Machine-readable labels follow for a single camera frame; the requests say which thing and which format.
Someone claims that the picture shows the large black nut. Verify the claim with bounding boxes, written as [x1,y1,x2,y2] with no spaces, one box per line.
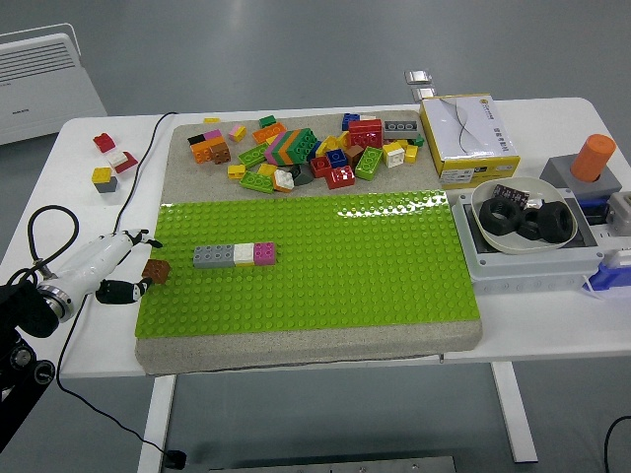
[480,198,523,241]
[535,200,576,243]

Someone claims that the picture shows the blue and white device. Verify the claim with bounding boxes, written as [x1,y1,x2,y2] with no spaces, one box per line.
[581,248,631,303]

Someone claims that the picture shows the black floor cable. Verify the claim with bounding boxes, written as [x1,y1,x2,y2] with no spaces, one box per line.
[604,416,631,473]

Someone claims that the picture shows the dark blue block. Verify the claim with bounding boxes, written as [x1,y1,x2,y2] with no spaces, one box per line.
[579,195,612,226]

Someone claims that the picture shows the orange cylinder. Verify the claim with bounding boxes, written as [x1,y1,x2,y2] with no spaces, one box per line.
[570,132,617,183]

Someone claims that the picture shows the large red brick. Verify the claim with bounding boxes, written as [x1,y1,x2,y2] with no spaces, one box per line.
[347,118,385,149]

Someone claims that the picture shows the glossy red square brick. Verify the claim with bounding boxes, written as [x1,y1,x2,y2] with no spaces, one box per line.
[324,166,356,191]

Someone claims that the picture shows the striped multicolour brick stack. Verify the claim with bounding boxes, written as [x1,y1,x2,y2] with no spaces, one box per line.
[264,126,319,168]

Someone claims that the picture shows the small black nut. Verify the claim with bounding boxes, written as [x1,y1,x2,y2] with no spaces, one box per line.
[516,209,543,241]

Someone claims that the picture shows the grey connector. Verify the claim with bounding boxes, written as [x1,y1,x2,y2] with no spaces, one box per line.
[605,190,631,231]

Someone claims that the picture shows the white and orange brick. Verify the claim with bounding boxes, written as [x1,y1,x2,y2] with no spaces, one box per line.
[272,168,296,193]

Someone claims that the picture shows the white panel heater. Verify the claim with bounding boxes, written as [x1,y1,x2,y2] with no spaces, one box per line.
[0,23,108,147]

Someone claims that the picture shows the long orange brick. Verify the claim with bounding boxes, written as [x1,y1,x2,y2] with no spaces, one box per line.
[252,123,287,145]

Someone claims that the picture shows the lime green long brick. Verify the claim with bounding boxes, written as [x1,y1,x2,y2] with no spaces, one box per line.
[238,144,270,168]
[354,146,385,182]
[239,170,275,194]

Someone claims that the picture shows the red sloped brick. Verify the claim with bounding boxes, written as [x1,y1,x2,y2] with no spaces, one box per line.
[112,151,140,174]

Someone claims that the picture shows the green studded baseplate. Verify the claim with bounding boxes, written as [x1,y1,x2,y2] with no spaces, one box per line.
[133,189,482,340]

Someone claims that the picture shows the grey junction box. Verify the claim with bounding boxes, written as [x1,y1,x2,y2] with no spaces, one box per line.
[452,189,605,297]

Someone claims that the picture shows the thin black cord with plug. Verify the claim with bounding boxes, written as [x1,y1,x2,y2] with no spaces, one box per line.
[55,111,187,470]

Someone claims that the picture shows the white table leg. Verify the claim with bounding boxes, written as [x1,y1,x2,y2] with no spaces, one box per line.
[490,362,538,464]
[137,376,177,473]

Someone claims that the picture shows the long grey brick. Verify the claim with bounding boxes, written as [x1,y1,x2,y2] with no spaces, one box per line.
[192,243,237,270]
[383,119,421,140]

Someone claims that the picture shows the white and yellow cardboard box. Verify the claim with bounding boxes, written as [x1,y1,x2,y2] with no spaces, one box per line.
[418,93,522,191]

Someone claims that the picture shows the grey-brown foam mat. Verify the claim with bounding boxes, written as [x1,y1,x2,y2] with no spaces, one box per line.
[134,108,484,378]

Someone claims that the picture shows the dark circuit board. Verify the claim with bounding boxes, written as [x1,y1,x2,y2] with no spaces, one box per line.
[492,182,529,206]

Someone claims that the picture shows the grey holder block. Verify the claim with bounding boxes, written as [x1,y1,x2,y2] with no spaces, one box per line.
[539,155,623,199]

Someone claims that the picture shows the white bowl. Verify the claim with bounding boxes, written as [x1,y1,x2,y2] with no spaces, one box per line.
[470,175,581,256]

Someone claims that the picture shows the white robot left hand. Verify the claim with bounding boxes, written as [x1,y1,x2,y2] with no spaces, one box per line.
[53,228,164,304]

